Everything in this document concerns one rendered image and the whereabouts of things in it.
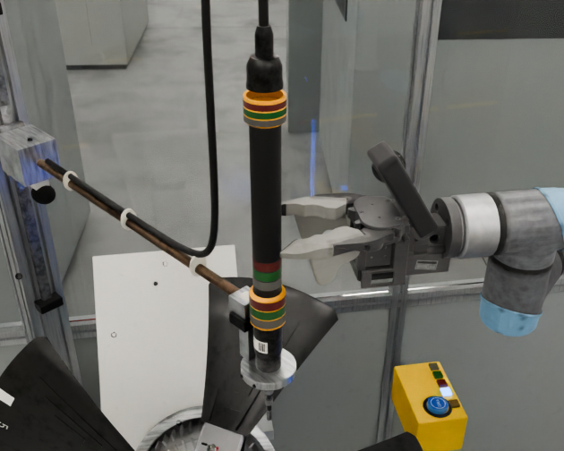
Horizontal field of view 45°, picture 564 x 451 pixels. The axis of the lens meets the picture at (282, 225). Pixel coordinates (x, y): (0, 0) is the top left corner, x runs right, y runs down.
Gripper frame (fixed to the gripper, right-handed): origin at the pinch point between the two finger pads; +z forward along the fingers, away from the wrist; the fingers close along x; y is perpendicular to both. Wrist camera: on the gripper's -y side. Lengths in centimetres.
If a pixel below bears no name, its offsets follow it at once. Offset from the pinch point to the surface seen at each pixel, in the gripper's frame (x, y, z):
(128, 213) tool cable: 23.5, 10.1, 18.9
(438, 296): 70, 68, -52
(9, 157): 48, 11, 40
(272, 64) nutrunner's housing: -2.1, -19.1, 1.2
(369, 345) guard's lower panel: 70, 82, -34
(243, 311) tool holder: 0.7, 12.1, 4.6
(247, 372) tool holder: -1.7, 19.8, 4.6
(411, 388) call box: 30, 59, -31
